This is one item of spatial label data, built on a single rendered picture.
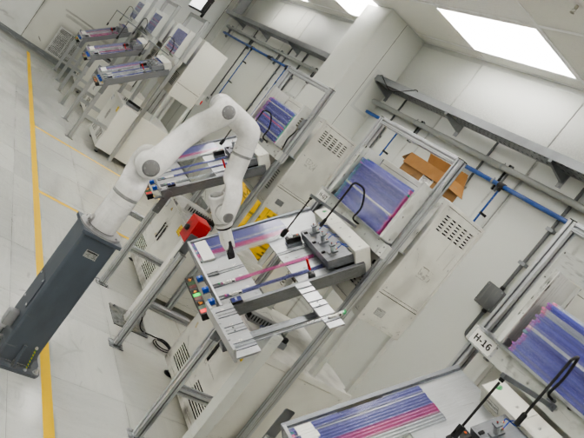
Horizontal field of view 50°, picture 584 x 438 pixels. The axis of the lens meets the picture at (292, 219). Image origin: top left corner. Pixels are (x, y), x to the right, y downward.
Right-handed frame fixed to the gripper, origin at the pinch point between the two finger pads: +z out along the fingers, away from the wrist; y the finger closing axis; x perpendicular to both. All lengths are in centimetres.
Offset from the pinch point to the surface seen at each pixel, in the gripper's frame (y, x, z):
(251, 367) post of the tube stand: 46, -10, 28
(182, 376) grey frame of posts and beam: 25, -38, 38
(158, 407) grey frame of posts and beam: 25, -52, 49
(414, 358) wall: -52, 119, 159
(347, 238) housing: 6, 56, 8
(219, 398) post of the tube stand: 44, -26, 40
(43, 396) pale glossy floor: 17, -95, 28
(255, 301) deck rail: 21.0, 2.7, 15.3
